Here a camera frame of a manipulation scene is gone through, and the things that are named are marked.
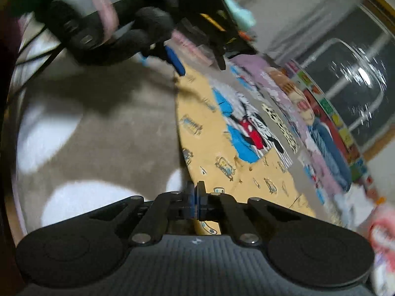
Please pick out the window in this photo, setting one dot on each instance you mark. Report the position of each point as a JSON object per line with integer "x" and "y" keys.
{"x": 370, "y": 104}

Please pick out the pink folded blanket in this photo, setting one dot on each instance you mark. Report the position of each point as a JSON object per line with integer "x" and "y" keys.
{"x": 321, "y": 167}

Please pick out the folded blue and red bedding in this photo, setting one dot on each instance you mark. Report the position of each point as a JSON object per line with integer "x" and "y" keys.
{"x": 327, "y": 104}

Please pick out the yellow printed pants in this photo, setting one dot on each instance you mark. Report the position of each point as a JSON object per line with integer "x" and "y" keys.
{"x": 197, "y": 114}

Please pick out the printed bed sheet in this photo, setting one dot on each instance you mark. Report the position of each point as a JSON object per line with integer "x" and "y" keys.
{"x": 277, "y": 80}

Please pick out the person's left hand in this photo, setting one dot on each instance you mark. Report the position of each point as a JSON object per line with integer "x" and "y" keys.
{"x": 154, "y": 21}

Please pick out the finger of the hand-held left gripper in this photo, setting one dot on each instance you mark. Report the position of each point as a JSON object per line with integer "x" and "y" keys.
{"x": 220, "y": 57}
{"x": 175, "y": 62}

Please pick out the mint green object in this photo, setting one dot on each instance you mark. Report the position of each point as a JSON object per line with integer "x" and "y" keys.
{"x": 242, "y": 12}

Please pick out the pink white package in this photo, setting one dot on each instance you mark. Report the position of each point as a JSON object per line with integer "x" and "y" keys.
{"x": 382, "y": 237}

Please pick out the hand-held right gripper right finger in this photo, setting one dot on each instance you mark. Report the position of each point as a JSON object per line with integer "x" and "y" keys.
{"x": 200, "y": 202}

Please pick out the white tube frame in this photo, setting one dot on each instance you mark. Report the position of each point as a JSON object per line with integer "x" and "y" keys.
{"x": 334, "y": 40}

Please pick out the printed cartoon blanket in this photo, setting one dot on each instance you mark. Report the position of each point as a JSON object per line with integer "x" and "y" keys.
{"x": 92, "y": 98}

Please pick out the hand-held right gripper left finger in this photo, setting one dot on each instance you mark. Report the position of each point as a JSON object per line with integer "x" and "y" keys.
{"x": 192, "y": 202}

